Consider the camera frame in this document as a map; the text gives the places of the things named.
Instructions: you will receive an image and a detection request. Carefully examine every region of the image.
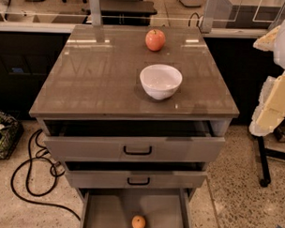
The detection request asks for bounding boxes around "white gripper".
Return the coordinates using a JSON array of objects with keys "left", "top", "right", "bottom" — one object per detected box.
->
[{"left": 248, "top": 20, "right": 285, "bottom": 137}]

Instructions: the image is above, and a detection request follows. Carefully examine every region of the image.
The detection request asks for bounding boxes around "orange fruit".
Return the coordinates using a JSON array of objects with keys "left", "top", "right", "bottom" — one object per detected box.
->
[{"left": 131, "top": 215, "right": 146, "bottom": 228}]

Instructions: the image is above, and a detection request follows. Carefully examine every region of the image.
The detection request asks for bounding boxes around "grey drawer cabinet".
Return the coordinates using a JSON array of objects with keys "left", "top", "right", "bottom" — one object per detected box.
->
[{"left": 24, "top": 20, "right": 243, "bottom": 228}]

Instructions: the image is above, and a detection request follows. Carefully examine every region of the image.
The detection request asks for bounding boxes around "bottom grey drawer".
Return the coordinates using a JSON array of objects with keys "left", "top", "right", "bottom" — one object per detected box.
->
[{"left": 80, "top": 188, "right": 191, "bottom": 228}]

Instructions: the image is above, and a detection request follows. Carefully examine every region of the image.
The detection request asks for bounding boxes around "grey drawer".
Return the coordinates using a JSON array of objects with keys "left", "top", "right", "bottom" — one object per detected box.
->
[
  {"left": 80, "top": 188, "right": 191, "bottom": 228},
  {"left": 66, "top": 161, "right": 206, "bottom": 189},
  {"left": 44, "top": 122, "right": 225, "bottom": 162}
]

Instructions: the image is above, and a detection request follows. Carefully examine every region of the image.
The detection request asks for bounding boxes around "top grey drawer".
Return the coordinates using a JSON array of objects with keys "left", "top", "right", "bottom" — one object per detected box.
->
[{"left": 44, "top": 122, "right": 225, "bottom": 162}]

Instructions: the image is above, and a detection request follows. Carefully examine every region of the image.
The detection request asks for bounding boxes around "middle grey drawer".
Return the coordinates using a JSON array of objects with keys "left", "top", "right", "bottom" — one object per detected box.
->
[{"left": 66, "top": 161, "right": 206, "bottom": 189}]

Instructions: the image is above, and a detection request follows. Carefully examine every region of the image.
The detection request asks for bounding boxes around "black stand with wheel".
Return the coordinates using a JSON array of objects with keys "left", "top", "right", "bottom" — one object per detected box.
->
[{"left": 255, "top": 123, "right": 285, "bottom": 188}]

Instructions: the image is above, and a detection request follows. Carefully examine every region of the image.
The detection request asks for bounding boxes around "white ceramic bowl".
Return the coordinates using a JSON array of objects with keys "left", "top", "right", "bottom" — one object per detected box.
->
[{"left": 139, "top": 64, "right": 182, "bottom": 100}]

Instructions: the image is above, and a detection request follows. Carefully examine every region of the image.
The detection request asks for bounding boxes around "red apple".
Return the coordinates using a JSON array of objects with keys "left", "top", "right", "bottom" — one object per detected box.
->
[{"left": 145, "top": 29, "right": 166, "bottom": 52}]

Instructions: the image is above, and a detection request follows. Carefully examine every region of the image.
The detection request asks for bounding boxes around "black background table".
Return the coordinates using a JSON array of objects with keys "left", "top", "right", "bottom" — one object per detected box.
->
[{"left": 86, "top": 0, "right": 158, "bottom": 26}]

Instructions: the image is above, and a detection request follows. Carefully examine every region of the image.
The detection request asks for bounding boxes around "basket with green items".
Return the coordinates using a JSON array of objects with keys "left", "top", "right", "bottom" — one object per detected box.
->
[{"left": 0, "top": 111, "right": 23, "bottom": 160}]

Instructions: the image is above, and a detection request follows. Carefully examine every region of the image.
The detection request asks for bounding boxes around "black looped cable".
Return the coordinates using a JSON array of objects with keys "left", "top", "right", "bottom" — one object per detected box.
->
[{"left": 187, "top": 11, "right": 204, "bottom": 32}]

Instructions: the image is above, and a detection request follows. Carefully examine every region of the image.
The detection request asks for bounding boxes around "black floor cable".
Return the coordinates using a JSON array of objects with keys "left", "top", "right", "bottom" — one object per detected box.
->
[{"left": 8, "top": 128, "right": 84, "bottom": 221}]

